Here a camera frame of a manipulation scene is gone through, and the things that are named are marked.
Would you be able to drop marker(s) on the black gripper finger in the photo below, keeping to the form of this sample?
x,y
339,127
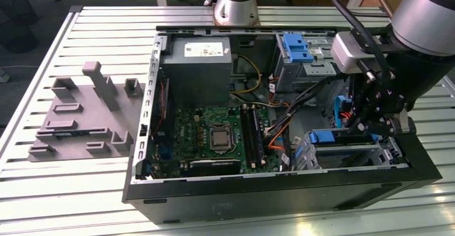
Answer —
x,y
377,97
381,126

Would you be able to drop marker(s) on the hard disk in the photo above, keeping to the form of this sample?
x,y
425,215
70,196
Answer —
x,y
322,137

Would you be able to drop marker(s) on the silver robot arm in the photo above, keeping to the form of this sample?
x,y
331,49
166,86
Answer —
x,y
423,20

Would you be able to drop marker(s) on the silver disk bay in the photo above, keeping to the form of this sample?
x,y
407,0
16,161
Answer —
x,y
341,148

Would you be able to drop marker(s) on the silver drive cage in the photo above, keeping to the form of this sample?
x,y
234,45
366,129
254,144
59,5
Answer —
x,y
313,71

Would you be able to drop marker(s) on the blue drive latch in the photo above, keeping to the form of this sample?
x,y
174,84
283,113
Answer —
x,y
297,47

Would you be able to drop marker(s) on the black RAM stick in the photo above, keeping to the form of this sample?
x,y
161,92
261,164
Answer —
x,y
258,133

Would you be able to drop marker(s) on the CPU socket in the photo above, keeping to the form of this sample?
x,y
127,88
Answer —
x,y
221,128

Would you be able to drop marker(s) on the silver CPU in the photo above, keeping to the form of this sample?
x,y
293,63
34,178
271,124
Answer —
x,y
221,138

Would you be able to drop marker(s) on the black PC case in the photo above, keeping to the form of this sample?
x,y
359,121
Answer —
x,y
249,201

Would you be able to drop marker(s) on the black graphics card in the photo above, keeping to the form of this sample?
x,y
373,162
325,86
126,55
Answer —
x,y
214,166

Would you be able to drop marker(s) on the grey power supply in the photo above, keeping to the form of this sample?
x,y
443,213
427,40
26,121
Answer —
x,y
195,79

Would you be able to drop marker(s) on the green motherboard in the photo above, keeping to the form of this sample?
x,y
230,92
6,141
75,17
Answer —
x,y
189,140

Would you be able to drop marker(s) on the grey parts rack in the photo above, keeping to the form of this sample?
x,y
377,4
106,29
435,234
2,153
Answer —
x,y
88,118

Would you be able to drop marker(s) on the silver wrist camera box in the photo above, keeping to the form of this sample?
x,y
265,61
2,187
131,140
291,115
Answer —
x,y
350,52

